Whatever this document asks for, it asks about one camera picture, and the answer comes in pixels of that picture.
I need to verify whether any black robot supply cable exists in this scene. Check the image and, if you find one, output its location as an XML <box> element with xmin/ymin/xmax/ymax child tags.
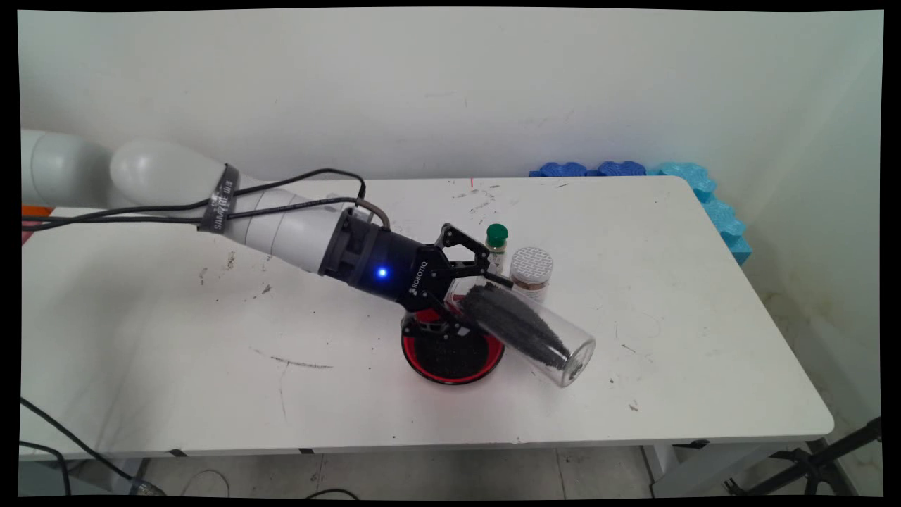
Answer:
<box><xmin>20</xmin><ymin>398</ymin><xmax>168</xmax><ymax>496</ymax></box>

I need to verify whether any light blue foam block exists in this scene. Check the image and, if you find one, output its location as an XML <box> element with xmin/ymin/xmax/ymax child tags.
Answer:
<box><xmin>648</xmin><ymin>162</ymin><xmax>753</xmax><ymax>267</ymax></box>

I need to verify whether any small spice bottle green cap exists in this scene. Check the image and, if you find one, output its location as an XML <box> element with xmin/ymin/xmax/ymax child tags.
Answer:
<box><xmin>484</xmin><ymin>223</ymin><xmax>510</xmax><ymax>277</ymax></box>

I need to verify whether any black seeds heap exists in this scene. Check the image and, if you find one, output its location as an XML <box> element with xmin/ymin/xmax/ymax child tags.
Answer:
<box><xmin>461</xmin><ymin>282</ymin><xmax>572</xmax><ymax>372</ymax></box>
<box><xmin>412</xmin><ymin>332</ymin><xmax>493</xmax><ymax>378</ymax></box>

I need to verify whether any white table leg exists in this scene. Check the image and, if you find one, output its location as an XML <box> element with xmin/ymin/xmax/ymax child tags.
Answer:
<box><xmin>642</xmin><ymin>442</ymin><xmax>782</xmax><ymax>498</ymax></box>
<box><xmin>106</xmin><ymin>458</ymin><xmax>150</xmax><ymax>495</ymax></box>

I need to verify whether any thin grey floor cable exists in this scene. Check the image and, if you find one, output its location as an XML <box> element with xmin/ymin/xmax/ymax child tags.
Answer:
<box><xmin>181</xmin><ymin>468</ymin><xmax>232</xmax><ymax>498</ymax></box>

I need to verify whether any black tripod stand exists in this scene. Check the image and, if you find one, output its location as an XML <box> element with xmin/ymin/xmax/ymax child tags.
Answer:
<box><xmin>725</xmin><ymin>417</ymin><xmax>882</xmax><ymax>497</ymax></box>

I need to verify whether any red bowl with black rim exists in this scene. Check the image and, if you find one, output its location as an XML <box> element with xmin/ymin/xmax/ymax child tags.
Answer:
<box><xmin>401</xmin><ymin>296</ymin><xmax>506</xmax><ymax>386</ymax></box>

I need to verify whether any black printed arm strap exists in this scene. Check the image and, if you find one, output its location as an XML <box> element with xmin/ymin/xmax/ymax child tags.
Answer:
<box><xmin>198</xmin><ymin>163</ymin><xmax>241</xmax><ymax>235</ymax></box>

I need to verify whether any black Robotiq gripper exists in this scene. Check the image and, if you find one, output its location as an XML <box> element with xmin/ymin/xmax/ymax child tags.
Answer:
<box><xmin>319</xmin><ymin>210</ymin><xmax>515</xmax><ymax>342</ymax></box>

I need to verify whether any spice jar white perforated lid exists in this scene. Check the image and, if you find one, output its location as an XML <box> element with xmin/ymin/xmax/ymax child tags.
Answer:
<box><xmin>508</xmin><ymin>246</ymin><xmax>554</xmax><ymax>305</ymax></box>

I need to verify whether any clear plastic jar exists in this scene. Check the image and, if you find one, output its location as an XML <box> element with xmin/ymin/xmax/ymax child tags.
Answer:
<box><xmin>445</xmin><ymin>278</ymin><xmax>597</xmax><ymax>388</ymax></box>

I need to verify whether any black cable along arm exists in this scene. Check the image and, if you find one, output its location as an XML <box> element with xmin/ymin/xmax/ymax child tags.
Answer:
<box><xmin>21</xmin><ymin>168</ymin><xmax>390</xmax><ymax>234</ymax></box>

